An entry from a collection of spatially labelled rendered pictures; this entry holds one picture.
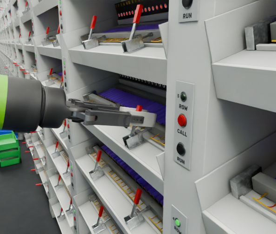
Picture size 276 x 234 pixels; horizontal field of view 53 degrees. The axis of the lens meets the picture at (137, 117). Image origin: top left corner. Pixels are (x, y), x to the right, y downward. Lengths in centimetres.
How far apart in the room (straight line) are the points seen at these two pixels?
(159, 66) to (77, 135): 65
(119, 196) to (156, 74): 43
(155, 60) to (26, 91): 21
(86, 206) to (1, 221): 103
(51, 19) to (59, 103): 122
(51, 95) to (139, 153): 21
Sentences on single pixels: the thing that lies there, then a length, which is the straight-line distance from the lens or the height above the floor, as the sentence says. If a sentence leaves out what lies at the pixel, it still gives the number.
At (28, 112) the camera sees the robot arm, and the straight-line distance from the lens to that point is 48.
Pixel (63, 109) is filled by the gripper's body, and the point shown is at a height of 100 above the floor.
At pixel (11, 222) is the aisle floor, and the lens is 206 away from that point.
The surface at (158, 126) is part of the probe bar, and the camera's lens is 60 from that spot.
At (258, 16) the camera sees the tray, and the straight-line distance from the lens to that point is 39.
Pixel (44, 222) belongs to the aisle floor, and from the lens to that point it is 199.
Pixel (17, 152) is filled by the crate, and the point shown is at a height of 11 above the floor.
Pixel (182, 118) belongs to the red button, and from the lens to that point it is 39.
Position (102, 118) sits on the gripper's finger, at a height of 98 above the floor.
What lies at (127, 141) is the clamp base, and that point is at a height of 91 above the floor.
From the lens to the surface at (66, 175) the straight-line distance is 137.
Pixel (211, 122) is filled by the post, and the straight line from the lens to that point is 36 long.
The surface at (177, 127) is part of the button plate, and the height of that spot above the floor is 100.
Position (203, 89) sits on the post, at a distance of 36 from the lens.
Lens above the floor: 112
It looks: 15 degrees down
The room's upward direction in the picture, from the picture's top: straight up
